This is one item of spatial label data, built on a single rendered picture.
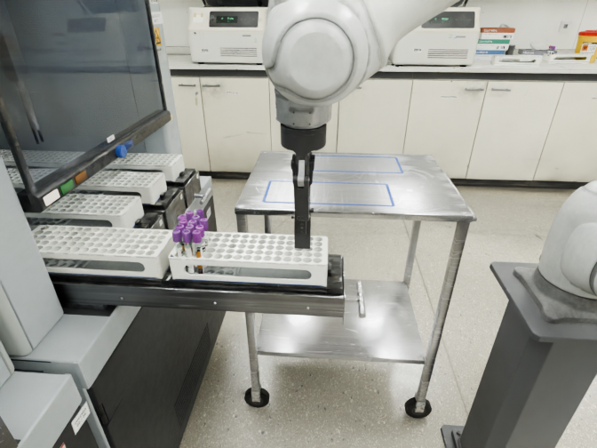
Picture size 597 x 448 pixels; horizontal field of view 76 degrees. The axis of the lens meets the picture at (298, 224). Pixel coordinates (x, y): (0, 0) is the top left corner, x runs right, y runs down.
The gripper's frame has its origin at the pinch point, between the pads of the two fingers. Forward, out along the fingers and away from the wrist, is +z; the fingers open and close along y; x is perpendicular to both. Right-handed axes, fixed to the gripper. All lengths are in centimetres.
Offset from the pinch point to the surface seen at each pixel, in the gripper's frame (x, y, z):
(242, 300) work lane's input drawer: -10.8, 6.8, 11.9
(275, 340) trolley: -11, -31, 62
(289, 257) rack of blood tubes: -2.3, 3.0, 4.0
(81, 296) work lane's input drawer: -42.9, 6.8, 12.9
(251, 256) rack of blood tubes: -9.2, 3.4, 4.0
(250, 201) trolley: -15.6, -28.5, 8.5
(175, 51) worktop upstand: -130, -290, -2
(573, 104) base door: 176, -229, 24
